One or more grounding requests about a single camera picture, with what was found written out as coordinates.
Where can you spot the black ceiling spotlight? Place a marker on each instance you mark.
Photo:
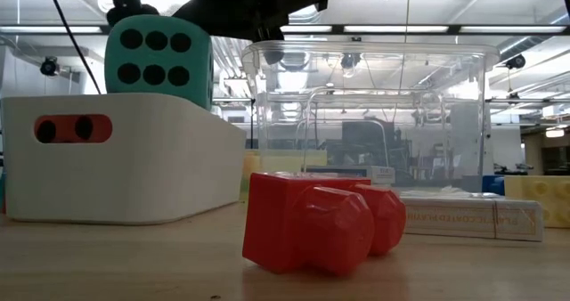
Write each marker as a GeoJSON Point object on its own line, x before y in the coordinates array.
{"type": "Point", "coordinates": [351, 60]}
{"type": "Point", "coordinates": [49, 66]}
{"type": "Point", "coordinates": [516, 61]}

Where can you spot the clear plastic container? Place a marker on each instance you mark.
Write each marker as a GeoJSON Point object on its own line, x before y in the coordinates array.
{"type": "Point", "coordinates": [267, 91]}

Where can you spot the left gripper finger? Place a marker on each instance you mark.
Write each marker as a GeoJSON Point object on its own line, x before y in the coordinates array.
{"type": "Point", "coordinates": [131, 13]}

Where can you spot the pink foam die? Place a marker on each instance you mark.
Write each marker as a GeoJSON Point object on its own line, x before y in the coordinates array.
{"type": "Point", "coordinates": [64, 129]}

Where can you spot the black overhead beam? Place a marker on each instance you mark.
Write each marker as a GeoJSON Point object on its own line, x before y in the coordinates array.
{"type": "Point", "coordinates": [401, 28]}

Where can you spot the teal foam die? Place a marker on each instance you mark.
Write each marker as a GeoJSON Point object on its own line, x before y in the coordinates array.
{"type": "Point", "coordinates": [196, 91]}

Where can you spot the blue toy block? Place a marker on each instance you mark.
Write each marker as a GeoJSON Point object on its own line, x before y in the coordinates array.
{"type": "Point", "coordinates": [493, 185]}

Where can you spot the yellow toy brick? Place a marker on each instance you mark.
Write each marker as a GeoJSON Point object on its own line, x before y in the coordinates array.
{"type": "Point", "coordinates": [534, 203]}

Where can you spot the red toy brick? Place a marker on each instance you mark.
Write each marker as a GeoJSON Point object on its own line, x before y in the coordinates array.
{"type": "Point", "coordinates": [289, 221]}

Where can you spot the white plastic bin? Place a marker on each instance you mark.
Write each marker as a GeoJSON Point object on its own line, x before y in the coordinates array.
{"type": "Point", "coordinates": [133, 176]}

